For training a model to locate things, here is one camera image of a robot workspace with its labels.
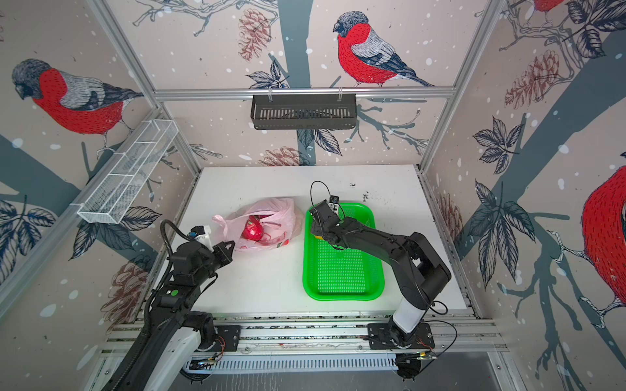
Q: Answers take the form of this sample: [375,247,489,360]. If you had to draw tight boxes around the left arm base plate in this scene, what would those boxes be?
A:
[197,325,241,353]

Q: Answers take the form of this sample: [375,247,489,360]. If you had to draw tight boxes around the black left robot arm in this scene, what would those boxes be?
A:
[103,241,241,390]

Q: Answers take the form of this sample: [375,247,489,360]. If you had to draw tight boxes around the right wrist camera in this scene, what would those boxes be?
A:
[328,195,340,213]

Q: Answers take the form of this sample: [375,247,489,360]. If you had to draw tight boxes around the red fruit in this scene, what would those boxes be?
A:
[241,215,264,242]

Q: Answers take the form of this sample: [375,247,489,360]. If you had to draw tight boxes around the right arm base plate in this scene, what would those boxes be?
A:
[364,321,435,351]

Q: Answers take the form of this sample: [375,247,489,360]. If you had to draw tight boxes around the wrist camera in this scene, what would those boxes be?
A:
[328,195,340,213]
[187,226,213,249]

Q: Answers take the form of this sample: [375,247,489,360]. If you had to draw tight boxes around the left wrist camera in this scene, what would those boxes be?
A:
[187,226,213,249]

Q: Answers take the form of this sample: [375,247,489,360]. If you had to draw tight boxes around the pink plastic bag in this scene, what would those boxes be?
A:
[212,198,304,253]

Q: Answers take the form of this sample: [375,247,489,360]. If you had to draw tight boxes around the aluminium mounting rail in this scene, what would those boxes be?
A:
[99,312,510,375]

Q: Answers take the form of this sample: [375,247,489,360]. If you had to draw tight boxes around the green plastic perforated basket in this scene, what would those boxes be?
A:
[303,214,385,301]

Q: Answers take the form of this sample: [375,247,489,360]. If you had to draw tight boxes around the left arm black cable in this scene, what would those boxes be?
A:
[160,219,192,255]

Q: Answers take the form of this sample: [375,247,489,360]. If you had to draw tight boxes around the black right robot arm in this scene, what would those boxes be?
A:
[308,200,452,349]

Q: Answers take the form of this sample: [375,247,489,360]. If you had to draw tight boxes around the black hanging wall basket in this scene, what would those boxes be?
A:
[250,94,358,130]

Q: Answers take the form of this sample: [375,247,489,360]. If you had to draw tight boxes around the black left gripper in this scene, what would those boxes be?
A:
[193,238,236,286]

